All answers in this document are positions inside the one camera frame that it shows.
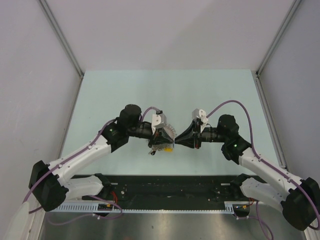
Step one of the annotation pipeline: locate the yellow key tag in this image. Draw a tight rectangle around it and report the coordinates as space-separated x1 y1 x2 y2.
163 147 173 153

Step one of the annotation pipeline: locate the right aluminium frame post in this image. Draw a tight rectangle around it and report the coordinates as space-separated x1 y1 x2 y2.
256 0 305 76

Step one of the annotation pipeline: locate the left aluminium frame post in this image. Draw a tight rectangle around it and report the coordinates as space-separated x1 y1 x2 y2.
37 0 85 78

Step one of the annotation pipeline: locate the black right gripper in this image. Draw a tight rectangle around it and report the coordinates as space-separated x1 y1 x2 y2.
175 120 227 149

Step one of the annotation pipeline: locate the aluminium frame post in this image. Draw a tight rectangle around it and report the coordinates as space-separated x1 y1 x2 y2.
37 0 85 78
256 0 305 76

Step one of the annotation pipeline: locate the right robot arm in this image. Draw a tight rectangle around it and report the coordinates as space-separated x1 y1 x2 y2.
175 114 320 231

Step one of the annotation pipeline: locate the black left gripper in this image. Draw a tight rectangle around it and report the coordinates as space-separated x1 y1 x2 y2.
127 122 173 148

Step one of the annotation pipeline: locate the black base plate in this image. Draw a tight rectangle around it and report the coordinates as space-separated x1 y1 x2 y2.
72 173 262 204

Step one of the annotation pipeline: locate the white slotted cable duct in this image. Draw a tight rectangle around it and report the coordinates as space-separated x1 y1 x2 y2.
51 200 250 214

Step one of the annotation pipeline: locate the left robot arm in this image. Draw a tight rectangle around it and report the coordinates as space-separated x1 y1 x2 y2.
27 104 176 212

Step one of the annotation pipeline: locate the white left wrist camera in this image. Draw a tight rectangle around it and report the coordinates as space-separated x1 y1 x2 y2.
151 110 167 134

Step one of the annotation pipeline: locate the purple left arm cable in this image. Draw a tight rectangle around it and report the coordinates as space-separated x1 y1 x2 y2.
21 106 161 214

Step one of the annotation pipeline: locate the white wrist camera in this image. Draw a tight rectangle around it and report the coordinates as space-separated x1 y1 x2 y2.
151 110 167 134
192 108 208 126

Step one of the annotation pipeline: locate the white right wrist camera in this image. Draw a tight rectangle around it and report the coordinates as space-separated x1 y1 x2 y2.
192 108 208 126

